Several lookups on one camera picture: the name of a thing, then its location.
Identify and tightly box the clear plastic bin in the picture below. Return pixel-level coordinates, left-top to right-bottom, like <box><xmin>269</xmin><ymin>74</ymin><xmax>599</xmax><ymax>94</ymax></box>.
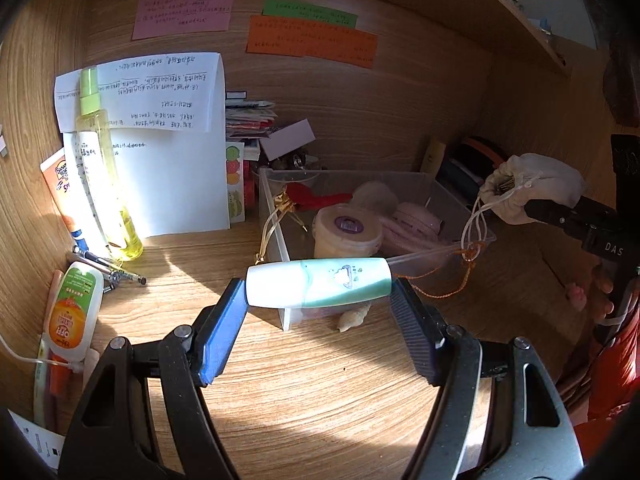
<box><xmin>257</xmin><ymin>167</ymin><xmax>498</xmax><ymax>332</ymax></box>

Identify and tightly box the small seashell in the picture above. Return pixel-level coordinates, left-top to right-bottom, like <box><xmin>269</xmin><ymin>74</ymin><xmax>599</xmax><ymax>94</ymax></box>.
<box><xmin>337</xmin><ymin>308</ymin><xmax>370</xmax><ymax>333</ymax></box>

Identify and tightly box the red tassel ornament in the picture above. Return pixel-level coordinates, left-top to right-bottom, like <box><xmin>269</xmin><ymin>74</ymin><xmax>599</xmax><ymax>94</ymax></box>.
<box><xmin>255</xmin><ymin>183</ymin><xmax>353</xmax><ymax>266</ymax></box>

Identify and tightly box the fruit sticker sheet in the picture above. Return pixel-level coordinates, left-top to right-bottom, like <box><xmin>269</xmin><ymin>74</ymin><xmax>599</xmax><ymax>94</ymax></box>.
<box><xmin>225</xmin><ymin>141</ymin><xmax>247</xmax><ymax>222</ymax></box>

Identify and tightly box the wooden shelf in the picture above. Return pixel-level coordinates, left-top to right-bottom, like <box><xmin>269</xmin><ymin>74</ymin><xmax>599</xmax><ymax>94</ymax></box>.
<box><xmin>450</xmin><ymin>0</ymin><xmax>571</xmax><ymax>73</ymax></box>

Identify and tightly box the person's right hand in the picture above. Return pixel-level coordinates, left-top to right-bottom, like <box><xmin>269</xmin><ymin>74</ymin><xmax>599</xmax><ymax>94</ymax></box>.
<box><xmin>590</xmin><ymin>262</ymin><xmax>618</xmax><ymax>336</ymax></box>

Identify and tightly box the white cardboard box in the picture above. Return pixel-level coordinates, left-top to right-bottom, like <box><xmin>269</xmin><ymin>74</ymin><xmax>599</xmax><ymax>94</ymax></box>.
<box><xmin>260</xmin><ymin>119</ymin><xmax>316</xmax><ymax>161</ymax></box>

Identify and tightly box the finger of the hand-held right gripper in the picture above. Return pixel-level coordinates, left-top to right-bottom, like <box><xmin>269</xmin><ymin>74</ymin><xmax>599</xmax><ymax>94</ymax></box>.
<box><xmin>525</xmin><ymin>195</ymin><xmax>618</xmax><ymax>241</ymax></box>
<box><xmin>610</xmin><ymin>134</ymin><xmax>640</xmax><ymax>196</ymax></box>

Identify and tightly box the wooden desktop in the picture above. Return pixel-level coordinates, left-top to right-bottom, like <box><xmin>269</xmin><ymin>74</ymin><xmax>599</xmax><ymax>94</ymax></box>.
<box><xmin>0</xmin><ymin>170</ymin><xmax>616</xmax><ymax>480</ymax></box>

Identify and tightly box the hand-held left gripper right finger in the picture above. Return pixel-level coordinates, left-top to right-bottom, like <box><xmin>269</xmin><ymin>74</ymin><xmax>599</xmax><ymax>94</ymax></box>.
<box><xmin>389</xmin><ymin>277</ymin><xmax>586</xmax><ymax>480</ymax></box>

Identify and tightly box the green paper note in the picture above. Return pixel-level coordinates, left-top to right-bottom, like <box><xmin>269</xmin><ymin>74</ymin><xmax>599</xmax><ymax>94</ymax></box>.
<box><xmin>262</xmin><ymin>0</ymin><xmax>360</xmax><ymax>29</ymax></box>

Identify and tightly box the large white paper sheet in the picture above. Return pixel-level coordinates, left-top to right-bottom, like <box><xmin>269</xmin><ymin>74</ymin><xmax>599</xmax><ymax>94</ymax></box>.
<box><xmin>62</xmin><ymin>130</ymin><xmax>232</xmax><ymax>238</ymax></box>

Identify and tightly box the orange white tube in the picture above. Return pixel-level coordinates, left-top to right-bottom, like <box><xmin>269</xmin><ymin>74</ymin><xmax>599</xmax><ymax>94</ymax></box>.
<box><xmin>40</xmin><ymin>149</ymin><xmax>91</xmax><ymax>251</ymax></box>

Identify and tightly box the white drawstring pouch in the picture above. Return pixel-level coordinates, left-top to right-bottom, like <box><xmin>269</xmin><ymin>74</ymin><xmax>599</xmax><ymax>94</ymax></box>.
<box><xmin>460</xmin><ymin>154</ymin><xmax>586</xmax><ymax>263</ymax></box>

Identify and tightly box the yellow sponge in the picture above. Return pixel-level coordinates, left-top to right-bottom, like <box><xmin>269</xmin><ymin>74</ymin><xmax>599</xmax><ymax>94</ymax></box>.
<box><xmin>420</xmin><ymin>137</ymin><xmax>447</xmax><ymax>173</ymax></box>

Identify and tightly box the orange plastic stick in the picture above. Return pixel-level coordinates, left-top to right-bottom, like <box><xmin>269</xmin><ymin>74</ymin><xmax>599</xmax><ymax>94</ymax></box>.
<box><xmin>32</xmin><ymin>335</ymin><xmax>66</xmax><ymax>433</ymax></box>

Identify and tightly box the person's right forearm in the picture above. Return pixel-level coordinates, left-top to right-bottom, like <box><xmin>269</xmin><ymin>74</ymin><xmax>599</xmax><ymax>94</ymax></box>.
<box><xmin>555</xmin><ymin>305</ymin><xmax>640</xmax><ymax>426</ymax></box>

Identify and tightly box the white green tube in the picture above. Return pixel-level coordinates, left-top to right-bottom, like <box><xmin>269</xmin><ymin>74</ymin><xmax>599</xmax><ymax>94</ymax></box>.
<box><xmin>245</xmin><ymin>257</ymin><xmax>392</xmax><ymax>309</ymax></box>

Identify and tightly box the white squeeze tube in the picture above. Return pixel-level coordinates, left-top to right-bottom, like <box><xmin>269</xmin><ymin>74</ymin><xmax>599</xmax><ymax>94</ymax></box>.
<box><xmin>64</xmin><ymin>130</ymin><xmax>113</xmax><ymax>261</ymax></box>

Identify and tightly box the blue pouch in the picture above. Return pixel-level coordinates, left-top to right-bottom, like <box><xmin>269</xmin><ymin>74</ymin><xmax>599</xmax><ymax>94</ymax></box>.
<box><xmin>435</xmin><ymin>157</ymin><xmax>483</xmax><ymax>201</ymax></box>

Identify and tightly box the white printed card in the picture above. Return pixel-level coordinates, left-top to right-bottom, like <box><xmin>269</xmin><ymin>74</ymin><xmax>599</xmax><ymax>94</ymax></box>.
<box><xmin>10</xmin><ymin>412</ymin><xmax>66</xmax><ymax>471</ymax></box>

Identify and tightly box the white bottle green orange label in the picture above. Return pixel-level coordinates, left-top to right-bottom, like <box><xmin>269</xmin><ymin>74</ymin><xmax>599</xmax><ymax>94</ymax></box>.
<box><xmin>42</xmin><ymin>261</ymin><xmax>105</xmax><ymax>363</ymax></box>

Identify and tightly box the orange cord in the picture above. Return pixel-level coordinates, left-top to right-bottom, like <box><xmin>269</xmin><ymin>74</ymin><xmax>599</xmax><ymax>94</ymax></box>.
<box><xmin>395</xmin><ymin>242</ymin><xmax>486</xmax><ymax>301</ymax></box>

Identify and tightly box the white cable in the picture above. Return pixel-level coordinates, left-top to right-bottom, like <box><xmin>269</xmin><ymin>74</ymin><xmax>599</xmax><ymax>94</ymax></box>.
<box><xmin>0</xmin><ymin>332</ymin><xmax>86</xmax><ymax>373</ymax></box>

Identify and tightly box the orange black round case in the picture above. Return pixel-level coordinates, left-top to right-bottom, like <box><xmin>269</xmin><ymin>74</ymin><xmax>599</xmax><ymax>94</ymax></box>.
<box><xmin>460</xmin><ymin>135</ymin><xmax>508</xmax><ymax>171</ymax></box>

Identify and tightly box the orange paper note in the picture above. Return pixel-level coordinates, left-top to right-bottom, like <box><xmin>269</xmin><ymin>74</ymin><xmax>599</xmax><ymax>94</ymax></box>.
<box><xmin>246</xmin><ymin>15</ymin><xmax>379</xmax><ymax>69</ymax></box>

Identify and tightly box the folded handwritten paper sheet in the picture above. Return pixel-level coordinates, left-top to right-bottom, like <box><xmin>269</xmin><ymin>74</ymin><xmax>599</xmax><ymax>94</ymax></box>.
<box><xmin>54</xmin><ymin>52</ymin><xmax>227</xmax><ymax>134</ymax></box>

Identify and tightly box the metal pen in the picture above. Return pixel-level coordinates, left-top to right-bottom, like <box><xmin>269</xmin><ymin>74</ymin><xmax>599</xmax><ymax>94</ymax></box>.
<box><xmin>72</xmin><ymin>245</ymin><xmax>147</xmax><ymax>291</ymax></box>

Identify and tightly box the yellow spray bottle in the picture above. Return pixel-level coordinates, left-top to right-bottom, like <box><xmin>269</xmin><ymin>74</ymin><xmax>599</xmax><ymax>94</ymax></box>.
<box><xmin>75</xmin><ymin>66</ymin><xmax>145</xmax><ymax>262</ymax></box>

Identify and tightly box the stack of books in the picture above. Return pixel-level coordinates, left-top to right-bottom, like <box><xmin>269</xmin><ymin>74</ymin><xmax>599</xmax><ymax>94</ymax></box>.
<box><xmin>225</xmin><ymin>91</ymin><xmax>277</xmax><ymax>163</ymax></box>

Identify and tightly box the pink paper note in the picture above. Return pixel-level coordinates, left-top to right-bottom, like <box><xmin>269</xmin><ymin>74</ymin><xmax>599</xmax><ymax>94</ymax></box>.
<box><xmin>131</xmin><ymin>0</ymin><xmax>237</xmax><ymax>41</ymax></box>

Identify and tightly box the cream jar with purple lid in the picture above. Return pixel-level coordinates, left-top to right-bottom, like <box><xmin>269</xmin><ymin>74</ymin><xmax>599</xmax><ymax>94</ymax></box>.
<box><xmin>312</xmin><ymin>205</ymin><xmax>383</xmax><ymax>261</ymax></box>

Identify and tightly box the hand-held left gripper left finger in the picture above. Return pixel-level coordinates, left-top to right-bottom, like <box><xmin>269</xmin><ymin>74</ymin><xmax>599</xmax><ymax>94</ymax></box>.
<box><xmin>59</xmin><ymin>276</ymin><xmax>248</xmax><ymax>480</ymax></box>

